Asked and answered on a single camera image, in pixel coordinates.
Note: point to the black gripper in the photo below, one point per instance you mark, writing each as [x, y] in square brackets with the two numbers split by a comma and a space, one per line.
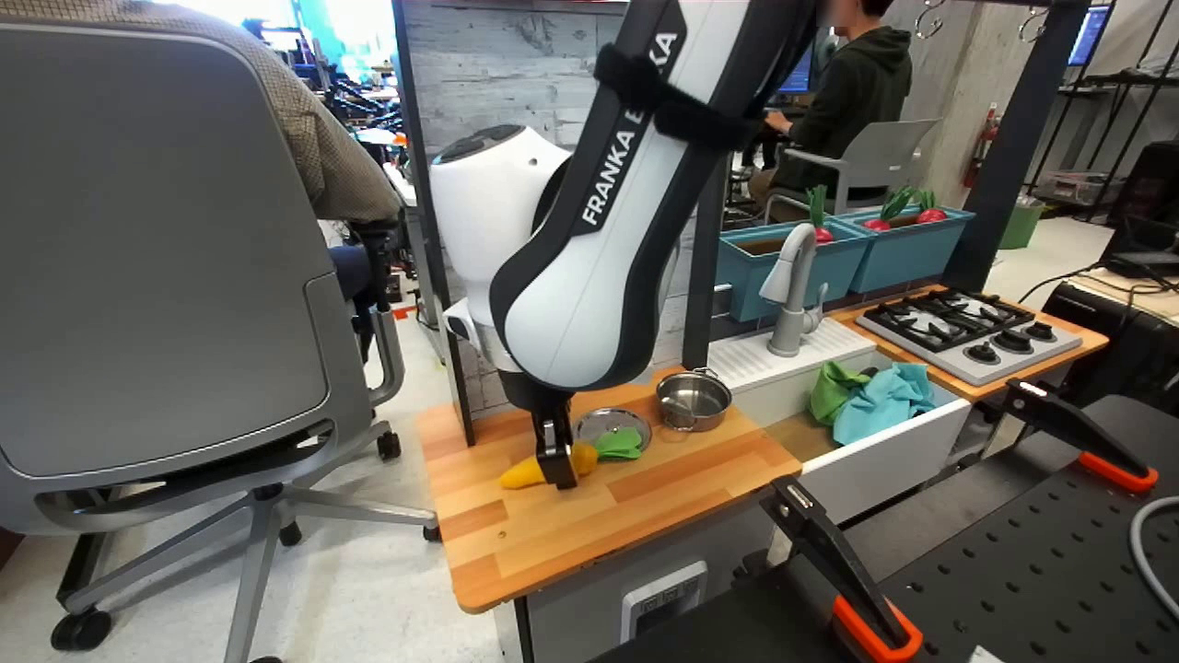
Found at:
[540, 402]

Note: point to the yellow toy carrot green leaves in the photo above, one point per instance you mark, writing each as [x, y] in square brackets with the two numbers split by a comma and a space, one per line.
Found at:
[520, 474]

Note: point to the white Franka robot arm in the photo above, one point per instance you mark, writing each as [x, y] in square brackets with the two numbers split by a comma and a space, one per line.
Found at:
[589, 281]

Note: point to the wooden counter white cabinet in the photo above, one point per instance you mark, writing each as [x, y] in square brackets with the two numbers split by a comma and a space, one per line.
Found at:
[552, 529]

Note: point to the small metal pot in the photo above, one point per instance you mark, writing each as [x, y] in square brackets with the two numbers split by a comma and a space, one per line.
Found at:
[692, 402]

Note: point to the wooden stove counter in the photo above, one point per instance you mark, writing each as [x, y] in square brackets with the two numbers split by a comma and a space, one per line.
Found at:
[848, 319]

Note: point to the teal planter box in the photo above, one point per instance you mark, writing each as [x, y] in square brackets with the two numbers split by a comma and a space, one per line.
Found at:
[753, 281]
[907, 254]

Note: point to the green cloth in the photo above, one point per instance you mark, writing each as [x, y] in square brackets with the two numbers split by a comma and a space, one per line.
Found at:
[831, 391]

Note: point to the grey toy faucet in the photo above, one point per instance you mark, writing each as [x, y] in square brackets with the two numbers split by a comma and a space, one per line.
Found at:
[796, 297]

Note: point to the black clamp orange tip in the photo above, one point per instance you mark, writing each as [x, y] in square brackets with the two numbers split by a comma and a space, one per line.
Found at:
[1074, 432]
[834, 553]

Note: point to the white toy sink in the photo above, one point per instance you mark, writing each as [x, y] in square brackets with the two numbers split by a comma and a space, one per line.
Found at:
[884, 461]

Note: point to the blue cloth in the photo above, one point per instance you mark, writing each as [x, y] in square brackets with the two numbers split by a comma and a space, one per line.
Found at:
[883, 399]

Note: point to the red toy radish green leaves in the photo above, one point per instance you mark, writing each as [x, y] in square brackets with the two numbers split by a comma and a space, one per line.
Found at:
[819, 212]
[907, 202]

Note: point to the person in beige jacket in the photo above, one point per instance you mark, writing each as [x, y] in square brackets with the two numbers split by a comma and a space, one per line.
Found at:
[332, 147]

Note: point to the grey stone-look back panel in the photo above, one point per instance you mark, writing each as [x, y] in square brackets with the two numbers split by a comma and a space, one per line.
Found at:
[492, 61]

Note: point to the grey toy stove black burners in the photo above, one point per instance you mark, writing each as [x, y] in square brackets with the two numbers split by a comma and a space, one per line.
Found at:
[980, 353]

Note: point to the grey office chair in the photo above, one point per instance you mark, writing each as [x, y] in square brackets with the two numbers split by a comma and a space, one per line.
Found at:
[150, 271]

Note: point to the light grey chair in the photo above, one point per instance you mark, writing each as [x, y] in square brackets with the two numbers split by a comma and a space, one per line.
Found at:
[884, 153]

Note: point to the computer monitor blue screen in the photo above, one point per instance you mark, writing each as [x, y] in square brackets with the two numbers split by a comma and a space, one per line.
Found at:
[796, 73]

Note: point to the person in black hoodie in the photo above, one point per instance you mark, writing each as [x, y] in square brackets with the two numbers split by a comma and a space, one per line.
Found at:
[861, 84]

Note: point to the black perforated board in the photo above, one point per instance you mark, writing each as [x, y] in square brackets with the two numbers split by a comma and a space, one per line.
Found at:
[1044, 577]

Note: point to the green bin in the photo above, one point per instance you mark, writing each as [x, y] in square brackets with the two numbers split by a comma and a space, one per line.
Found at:
[1017, 227]

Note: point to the red fire extinguisher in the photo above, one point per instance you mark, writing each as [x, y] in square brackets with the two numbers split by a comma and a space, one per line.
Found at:
[980, 147]

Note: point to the black office chair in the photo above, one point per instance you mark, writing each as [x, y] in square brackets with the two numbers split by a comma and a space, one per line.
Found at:
[1146, 202]

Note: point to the black upright post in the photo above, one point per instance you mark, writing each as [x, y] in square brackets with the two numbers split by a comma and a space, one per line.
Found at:
[702, 281]

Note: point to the black slanted post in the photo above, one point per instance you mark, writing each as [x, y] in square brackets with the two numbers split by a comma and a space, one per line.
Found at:
[1014, 135]

